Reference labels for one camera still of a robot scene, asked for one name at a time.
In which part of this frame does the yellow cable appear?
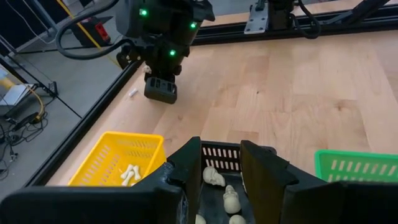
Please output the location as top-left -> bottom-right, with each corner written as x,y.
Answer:
55,0 -> 122,68

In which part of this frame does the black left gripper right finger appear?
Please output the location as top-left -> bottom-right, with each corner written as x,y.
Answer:
239,139 -> 398,224

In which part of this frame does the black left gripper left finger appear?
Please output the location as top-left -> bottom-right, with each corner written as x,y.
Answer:
0,136 -> 203,224

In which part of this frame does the black box red part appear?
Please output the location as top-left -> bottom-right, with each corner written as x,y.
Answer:
70,16 -> 113,48

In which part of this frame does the yellow plastic basket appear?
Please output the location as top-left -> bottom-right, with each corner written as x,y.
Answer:
67,131 -> 167,187

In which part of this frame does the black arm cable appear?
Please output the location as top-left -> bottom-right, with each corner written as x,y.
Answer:
55,0 -> 139,61

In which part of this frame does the yellow power plug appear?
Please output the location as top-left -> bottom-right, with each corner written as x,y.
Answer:
0,77 -> 15,91

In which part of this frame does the black plastic basket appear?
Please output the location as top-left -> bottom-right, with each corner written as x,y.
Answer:
198,140 -> 278,224

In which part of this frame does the green plastic basket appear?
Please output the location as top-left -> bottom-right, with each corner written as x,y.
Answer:
313,149 -> 398,184

